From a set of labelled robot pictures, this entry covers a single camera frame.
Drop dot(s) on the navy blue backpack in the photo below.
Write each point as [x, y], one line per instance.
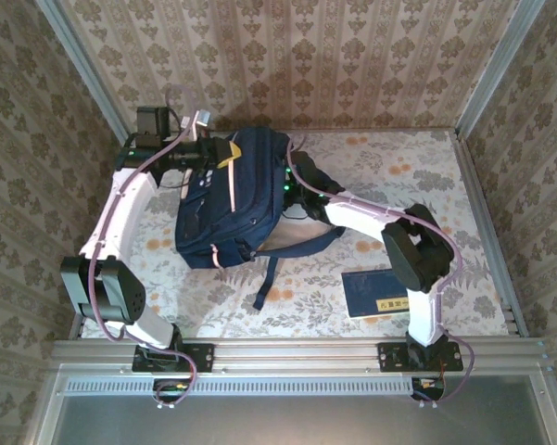
[231, 218]

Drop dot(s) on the navy book with yellow label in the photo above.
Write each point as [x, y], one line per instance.
[370, 287]

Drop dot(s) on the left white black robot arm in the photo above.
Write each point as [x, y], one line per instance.
[125, 208]

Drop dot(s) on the grey metal sheet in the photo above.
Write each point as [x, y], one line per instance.
[306, 422]

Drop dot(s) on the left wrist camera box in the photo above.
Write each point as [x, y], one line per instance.
[201, 118]

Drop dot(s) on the aluminium frame post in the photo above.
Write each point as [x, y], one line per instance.
[88, 79]
[496, 69]

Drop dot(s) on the aluminium front rail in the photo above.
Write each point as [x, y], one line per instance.
[296, 357]

